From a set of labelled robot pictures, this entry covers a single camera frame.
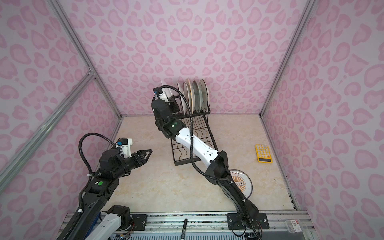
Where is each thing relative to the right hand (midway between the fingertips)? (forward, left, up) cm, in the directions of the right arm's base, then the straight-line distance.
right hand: (173, 93), depth 78 cm
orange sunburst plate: (-31, -39, -38) cm, 62 cm away
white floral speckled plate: (+5, -16, -6) cm, 17 cm away
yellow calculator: (-13, -55, -38) cm, 68 cm away
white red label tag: (-52, -58, -36) cm, 86 cm away
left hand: (-25, +11, -15) cm, 31 cm away
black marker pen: (-55, -7, -38) cm, 67 cm away
